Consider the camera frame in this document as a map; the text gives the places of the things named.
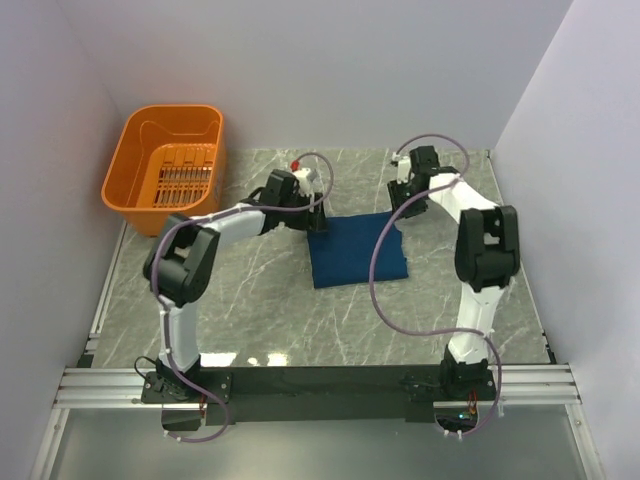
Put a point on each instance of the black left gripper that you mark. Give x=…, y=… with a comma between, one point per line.
x=312, y=220

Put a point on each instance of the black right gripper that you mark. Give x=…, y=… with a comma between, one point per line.
x=395, y=193

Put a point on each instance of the blue t shirt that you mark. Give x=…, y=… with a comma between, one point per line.
x=341, y=255

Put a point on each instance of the orange plastic basket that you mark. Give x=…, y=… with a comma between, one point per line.
x=169, y=159

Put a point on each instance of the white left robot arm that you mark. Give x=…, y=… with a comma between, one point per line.
x=180, y=264

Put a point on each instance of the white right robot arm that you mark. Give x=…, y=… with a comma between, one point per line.
x=486, y=257

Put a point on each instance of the black base beam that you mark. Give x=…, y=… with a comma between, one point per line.
x=285, y=393

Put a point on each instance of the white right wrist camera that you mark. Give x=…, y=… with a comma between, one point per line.
x=403, y=166

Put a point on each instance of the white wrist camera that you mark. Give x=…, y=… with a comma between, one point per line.
x=403, y=166
x=305, y=177

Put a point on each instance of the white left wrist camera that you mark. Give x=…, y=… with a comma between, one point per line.
x=305, y=177

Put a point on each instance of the aluminium frame rail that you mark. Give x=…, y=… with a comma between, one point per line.
x=522, y=385

